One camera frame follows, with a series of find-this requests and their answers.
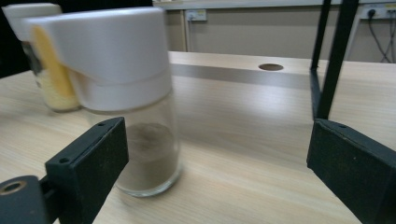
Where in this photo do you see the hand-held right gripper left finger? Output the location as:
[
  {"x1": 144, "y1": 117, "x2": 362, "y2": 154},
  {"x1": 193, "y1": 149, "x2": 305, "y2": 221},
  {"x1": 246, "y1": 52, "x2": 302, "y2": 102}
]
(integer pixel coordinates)
[{"x1": 45, "y1": 116, "x2": 130, "y2": 224}]

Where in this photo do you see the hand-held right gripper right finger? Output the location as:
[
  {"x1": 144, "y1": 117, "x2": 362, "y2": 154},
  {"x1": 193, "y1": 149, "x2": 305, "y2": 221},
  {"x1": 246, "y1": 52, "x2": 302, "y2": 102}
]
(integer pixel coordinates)
[{"x1": 305, "y1": 118, "x2": 396, "y2": 224}]

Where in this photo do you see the glass jar with yellow powder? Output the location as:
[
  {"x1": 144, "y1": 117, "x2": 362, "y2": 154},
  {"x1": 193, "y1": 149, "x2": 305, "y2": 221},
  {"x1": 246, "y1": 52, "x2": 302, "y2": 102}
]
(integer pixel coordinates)
[{"x1": 1, "y1": 3, "x2": 83, "y2": 113}]

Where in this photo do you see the black metal shelf rack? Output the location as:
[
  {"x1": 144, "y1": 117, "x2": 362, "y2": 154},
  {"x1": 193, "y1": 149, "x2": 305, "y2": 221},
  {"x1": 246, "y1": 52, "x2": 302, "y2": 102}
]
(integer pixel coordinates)
[{"x1": 309, "y1": 0, "x2": 362, "y2": 121}]

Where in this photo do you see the glass jar with grey powder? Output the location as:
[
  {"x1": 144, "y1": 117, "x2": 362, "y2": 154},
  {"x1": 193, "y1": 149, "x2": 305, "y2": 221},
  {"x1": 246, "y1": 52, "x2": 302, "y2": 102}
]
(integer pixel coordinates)
[{"x1": 22, "y1": 7, "x2": 183, "y2": 198}]

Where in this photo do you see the black plug cable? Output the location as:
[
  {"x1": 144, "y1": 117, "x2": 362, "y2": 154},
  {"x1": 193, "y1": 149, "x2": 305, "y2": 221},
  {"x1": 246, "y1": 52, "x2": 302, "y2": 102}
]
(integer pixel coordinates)
[{"x1": 367, "y1": 8, "x2": 394, "y2": 63}]

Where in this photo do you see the white wall socket with plugs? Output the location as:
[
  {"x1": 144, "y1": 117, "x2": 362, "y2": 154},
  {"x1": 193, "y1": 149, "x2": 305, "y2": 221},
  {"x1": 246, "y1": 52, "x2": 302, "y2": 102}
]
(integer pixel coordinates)
[{"x1": 360, "y1": 2, "x2": 396, "y2": 21}]

